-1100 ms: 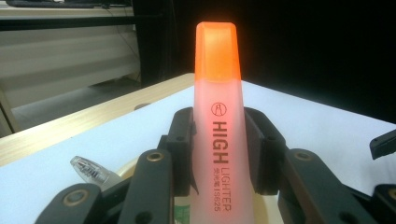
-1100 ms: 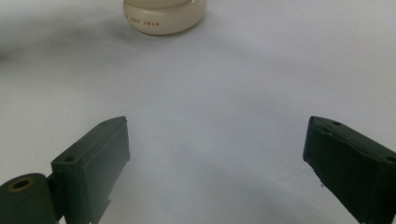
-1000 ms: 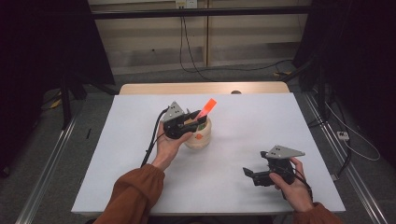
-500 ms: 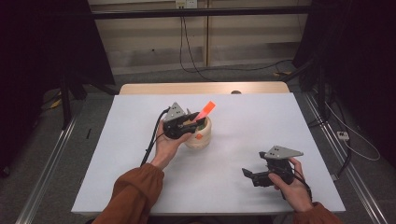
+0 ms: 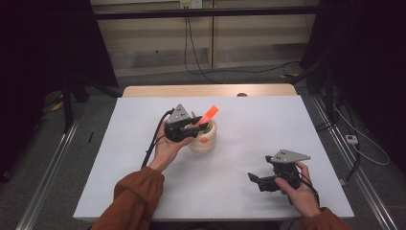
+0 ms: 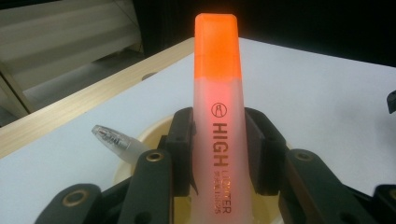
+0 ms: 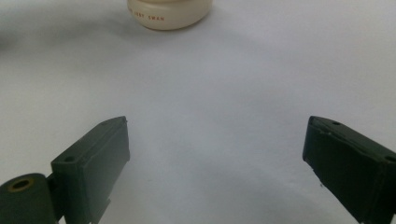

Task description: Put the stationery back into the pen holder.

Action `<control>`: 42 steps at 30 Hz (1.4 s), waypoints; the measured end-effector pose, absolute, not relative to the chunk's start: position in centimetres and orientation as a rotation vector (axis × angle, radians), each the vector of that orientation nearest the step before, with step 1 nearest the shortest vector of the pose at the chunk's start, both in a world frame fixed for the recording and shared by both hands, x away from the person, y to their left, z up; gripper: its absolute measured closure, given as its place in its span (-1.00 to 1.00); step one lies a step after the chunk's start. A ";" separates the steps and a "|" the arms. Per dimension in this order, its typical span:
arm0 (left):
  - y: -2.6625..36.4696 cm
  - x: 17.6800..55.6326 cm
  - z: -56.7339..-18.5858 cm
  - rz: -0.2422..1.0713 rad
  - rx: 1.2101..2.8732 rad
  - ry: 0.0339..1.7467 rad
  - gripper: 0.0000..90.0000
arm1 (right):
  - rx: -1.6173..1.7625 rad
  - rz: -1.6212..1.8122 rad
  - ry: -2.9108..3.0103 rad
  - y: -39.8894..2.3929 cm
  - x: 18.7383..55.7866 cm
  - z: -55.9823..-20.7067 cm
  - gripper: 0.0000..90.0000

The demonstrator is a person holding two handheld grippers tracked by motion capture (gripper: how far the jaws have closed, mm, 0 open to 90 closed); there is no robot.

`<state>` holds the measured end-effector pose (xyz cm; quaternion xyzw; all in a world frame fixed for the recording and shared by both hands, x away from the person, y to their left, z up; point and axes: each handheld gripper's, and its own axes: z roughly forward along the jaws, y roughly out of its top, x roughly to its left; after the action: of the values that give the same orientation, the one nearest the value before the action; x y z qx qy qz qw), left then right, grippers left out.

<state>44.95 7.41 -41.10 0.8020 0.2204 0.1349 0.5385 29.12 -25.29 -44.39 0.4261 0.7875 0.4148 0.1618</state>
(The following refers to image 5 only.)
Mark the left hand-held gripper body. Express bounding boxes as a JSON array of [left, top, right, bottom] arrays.
[[164, 103, 199, 144]]

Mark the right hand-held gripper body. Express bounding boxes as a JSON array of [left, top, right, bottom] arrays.
[[257, 149, 312, 193]]

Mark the orange highlighter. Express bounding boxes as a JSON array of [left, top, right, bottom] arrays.
[[197, 104, 220, 127]]

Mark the cream ribbed pen holder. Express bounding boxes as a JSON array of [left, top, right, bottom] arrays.
[[188, 118, 218, 153]]

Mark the person's left hand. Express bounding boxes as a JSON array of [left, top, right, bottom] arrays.
[[147, 122, 195, 173]]

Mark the person's right hand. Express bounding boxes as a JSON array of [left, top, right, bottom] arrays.
[[274, 160, 322, 219]]

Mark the white table sheet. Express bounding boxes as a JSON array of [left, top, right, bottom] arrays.
[[72, 95, 355, 221]]

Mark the black horizontal bar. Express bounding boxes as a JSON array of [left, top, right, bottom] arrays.
[[94, 5, 320, 21]]

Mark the black metal stand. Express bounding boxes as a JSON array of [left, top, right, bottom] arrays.
[[61, 76, 76, 133]]

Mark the black curtain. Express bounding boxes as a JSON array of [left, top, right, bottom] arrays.
[[300, 0, 406, 164], [0, 0, 119, 183]]

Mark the right hand-held gripper cable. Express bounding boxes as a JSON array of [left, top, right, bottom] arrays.
[[286, 173, 321, 207]]

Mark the hand-held gripper cable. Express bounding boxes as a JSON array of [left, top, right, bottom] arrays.
[[286, 173, 321, 207], [141, 108, 175, 170]]

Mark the left hand-held gripper cable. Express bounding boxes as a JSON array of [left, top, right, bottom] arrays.
[[141, 108, 175, 170]]

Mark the black wall cable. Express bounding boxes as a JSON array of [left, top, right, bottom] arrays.
[[183, 9, 301, 75], [186, 17, 221, 84]]

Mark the metal floor rail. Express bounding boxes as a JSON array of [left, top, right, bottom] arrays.
[[310, 95, 398, 230], [15, 118, 80, 230]]

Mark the white floor cable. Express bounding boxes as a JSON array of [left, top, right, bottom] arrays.
[[331, 104, 391, 167]]

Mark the white wall socket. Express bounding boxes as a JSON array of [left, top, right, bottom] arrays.
[[179, 0, 204, 10]]

